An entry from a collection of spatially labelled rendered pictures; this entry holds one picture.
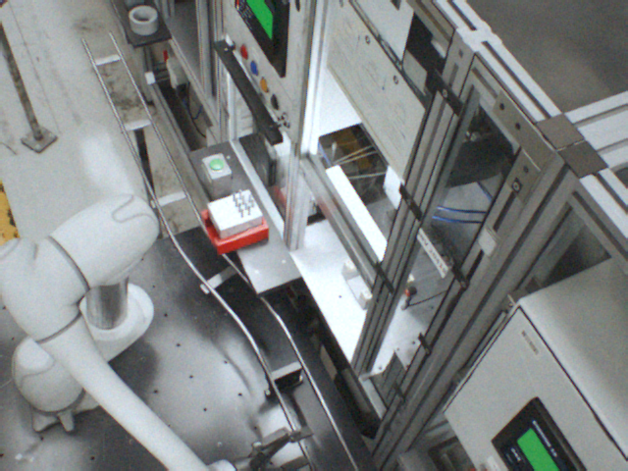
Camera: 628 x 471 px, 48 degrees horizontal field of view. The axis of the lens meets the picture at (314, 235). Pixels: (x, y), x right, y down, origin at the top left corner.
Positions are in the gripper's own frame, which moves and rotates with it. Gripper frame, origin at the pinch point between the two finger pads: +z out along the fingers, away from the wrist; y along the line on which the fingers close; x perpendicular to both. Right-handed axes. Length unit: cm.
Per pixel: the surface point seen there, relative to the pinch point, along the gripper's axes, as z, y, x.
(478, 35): -23, 103, -45
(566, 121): -22, 95, -59
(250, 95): 3, 78, 37
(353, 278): 34, 30, 23
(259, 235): 17, 37, 45
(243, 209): 9, 46, 44
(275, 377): 9.8, 4.3, 23.3
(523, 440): -14, 47, -61
